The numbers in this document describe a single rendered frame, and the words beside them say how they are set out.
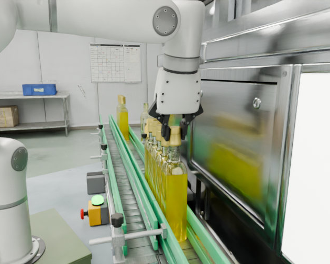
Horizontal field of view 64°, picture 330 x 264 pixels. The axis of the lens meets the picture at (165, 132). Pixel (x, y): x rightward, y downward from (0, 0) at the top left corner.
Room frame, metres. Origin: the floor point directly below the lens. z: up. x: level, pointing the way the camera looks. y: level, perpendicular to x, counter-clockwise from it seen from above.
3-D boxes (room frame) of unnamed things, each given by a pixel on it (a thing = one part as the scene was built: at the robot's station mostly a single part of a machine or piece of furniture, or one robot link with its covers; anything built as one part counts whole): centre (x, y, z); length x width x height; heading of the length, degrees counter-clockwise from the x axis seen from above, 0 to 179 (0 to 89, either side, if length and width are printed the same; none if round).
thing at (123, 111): (1.68, 0.27, 1.02); 0.06 x 0.06 x 0.28; 15
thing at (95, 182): (1.18, 0.33, 0.79); 0.08 x 0.08 x 0.08; 15
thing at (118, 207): (1.39, 0.32, 0.93); 1.75 x 0.01 x 0.08; 15
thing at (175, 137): (0.62, -0.02, 1.16); 0.04 x 0.04 x 0.04
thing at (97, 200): (0.91, 0.25, 0.84); 0.05 x 0.05 x 0.03
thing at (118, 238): (0.51, 0.08, 0.95); 0.17 x 0.03 x 0.12; 105
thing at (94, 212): (0.91, 0.26, 0.79); 0.07 x 0.07 x 0.07; 15
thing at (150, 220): (1.41, 0.25, 0.93); 1.75 x 0.01 x 0.08; 15
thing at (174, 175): (0.62, -0.02, 0.99); 0.06 x 0.06 x 0.21; 16
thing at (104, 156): (1.08, 0.28, 0.94); 0.07 x 0.04 x 0.13; 105
